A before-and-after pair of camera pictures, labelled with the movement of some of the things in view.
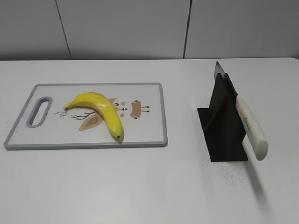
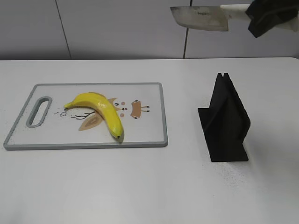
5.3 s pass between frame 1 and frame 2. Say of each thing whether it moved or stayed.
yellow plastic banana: stayed
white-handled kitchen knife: moved
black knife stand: stayed
